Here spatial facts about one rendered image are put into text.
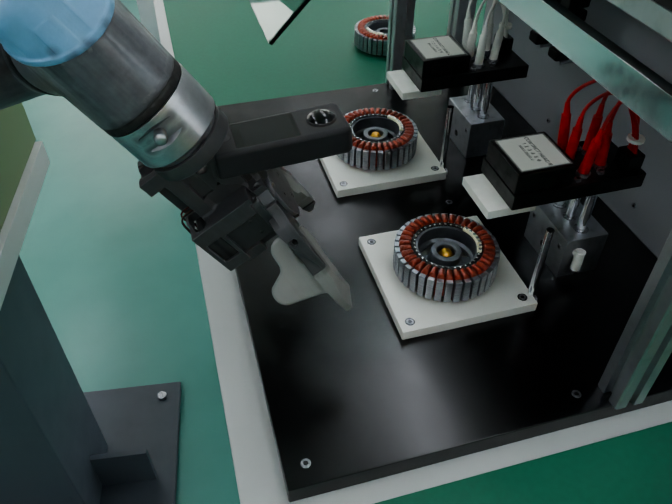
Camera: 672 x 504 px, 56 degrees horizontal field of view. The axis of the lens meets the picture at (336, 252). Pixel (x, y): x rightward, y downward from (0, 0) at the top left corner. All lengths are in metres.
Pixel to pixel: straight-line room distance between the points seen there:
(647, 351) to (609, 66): 0.24
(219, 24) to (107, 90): 0.90
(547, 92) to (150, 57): 0.62
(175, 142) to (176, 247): 1.47
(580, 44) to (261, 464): 0.46
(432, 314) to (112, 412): 1.05
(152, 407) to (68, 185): 0.99
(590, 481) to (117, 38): 0.51
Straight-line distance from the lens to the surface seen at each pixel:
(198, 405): 1.55
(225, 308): 0.71
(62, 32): 0.44
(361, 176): 0.83
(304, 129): 0.52
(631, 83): 0.56
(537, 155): 0.65
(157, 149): 0.49
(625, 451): 0.65
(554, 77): 0.94
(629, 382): 0.62
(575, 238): 0.72
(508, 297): 0.69
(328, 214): 0.78
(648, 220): 0.81
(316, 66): 1.17
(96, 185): 2.26
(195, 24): 1.36
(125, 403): 1.58
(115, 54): 0.45
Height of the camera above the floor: 1.27
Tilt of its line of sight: 43 degrees down
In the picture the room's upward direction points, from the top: straight up
